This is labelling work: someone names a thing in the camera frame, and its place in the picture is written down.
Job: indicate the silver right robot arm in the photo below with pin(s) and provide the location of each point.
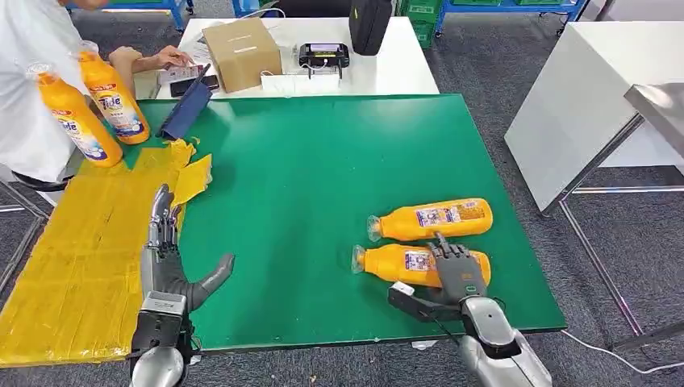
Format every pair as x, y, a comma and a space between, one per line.
491, 326

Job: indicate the black phone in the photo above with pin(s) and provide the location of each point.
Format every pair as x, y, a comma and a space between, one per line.
181, 88

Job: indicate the green mat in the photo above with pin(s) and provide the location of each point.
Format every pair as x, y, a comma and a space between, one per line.
320, 171

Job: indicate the yellow sheet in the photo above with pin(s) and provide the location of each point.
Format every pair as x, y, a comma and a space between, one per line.
80, 267

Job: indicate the black case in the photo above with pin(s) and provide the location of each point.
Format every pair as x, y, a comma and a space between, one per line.
370, 27

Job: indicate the dark blue folder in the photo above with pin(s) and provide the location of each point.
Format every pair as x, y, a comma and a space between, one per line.
184, 112

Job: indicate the black device with screen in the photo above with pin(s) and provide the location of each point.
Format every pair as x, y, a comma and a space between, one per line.
323, 56

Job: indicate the orange plastic bottle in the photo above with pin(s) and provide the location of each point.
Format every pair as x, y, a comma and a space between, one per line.
384, 264
401, 224
80, 125
115, 107

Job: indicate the white table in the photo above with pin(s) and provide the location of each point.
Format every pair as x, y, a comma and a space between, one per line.
395, 69

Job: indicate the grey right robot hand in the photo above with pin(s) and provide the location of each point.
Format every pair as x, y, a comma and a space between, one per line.
459, 277

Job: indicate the person's right hand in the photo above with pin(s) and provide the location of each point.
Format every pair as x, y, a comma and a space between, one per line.
125, 56

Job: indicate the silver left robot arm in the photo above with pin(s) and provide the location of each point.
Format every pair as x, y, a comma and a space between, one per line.
157, 371

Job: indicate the metal floor frame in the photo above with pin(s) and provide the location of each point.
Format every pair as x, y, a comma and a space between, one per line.
32, 208

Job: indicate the brown cardboard box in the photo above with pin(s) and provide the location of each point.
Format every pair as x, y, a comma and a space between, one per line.
240, 53

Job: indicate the person's left hand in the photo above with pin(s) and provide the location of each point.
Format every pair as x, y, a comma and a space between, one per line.
173, 57

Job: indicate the green crate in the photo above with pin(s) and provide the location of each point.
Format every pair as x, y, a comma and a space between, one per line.
425, 21

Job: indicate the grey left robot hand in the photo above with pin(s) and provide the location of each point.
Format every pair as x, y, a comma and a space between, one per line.
163, 272

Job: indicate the blue metal rack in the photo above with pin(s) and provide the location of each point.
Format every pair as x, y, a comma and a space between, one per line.
507, 6

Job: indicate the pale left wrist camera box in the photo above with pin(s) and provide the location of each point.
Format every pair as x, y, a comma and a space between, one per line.
160, 315

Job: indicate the person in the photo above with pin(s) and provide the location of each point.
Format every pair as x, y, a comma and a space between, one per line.
21, 133

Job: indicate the pink printed booklet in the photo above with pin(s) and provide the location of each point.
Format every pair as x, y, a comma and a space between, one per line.
179, 74

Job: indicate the white panel desk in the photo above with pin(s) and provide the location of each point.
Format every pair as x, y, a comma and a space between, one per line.
577, 101

